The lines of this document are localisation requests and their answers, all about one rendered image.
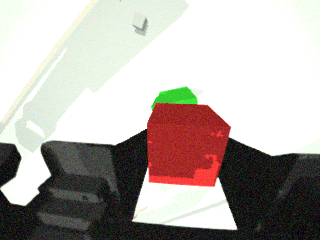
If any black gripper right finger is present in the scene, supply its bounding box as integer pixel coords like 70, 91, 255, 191
218, 137, 320, 231

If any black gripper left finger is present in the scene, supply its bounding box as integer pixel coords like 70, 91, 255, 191
40, 128, 148, 221

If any red block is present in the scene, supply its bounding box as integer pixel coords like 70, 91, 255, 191
147, 103, 232, 187

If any green block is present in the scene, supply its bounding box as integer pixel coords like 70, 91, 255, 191
151, 90, 198, 111
158, 86, 192, 97

